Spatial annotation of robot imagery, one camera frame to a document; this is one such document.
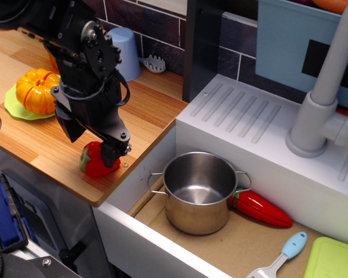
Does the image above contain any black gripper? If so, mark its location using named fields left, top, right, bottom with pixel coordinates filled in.
left=51, top=78, right=131, bottom=168

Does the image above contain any red toy strawberry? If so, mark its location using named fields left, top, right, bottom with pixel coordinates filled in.
left=79, top=141, right=121, bottom=178

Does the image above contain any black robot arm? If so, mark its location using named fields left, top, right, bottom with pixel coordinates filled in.
left=0, top=1, right=131, bottom=167

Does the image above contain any stainless steel pot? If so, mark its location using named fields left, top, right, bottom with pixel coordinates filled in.
left=159, top=151, right=252, bottom=236

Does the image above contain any orange toy pumpkin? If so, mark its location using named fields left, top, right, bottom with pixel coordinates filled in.
left=16, top=68, right=60, bottom=115

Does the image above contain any orange transparent bowl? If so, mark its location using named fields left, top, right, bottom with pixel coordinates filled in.
left=48, top=51, right=60, bottom=74

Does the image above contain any light green plate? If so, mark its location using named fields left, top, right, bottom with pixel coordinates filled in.
left=4, top=85, right=55, bottom=120

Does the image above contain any white pasta spoon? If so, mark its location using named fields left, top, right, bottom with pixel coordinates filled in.
left=139, top=54, right=166, bottom=74

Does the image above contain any light blue plastic cup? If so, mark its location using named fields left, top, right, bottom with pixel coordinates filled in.
left=108, top=27, right=141, bottom=81

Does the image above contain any blue clamp device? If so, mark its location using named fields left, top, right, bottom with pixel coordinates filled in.
left=0, top=174, right=28, bottom=253

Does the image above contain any white toy sink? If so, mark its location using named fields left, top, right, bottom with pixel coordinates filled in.
left=94, top=75, right=348, bottom=277

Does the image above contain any red toy chili pepper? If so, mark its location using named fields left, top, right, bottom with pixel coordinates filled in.
left=227, top=189, right=293, bottom=228

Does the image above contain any grey toy faucet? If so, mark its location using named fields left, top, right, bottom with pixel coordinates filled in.
left=285, top=6, right=348, bottom=158

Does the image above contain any light blue bin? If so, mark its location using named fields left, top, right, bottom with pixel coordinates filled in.
left=256, top=1, right=341, bottom=93

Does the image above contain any green cutting board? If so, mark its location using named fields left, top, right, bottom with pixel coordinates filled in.
left=303, top=237, right=348, bottom=277

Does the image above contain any white blue handled spatula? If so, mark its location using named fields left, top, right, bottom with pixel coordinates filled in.
left=247, top=232, right=307, bottom=277

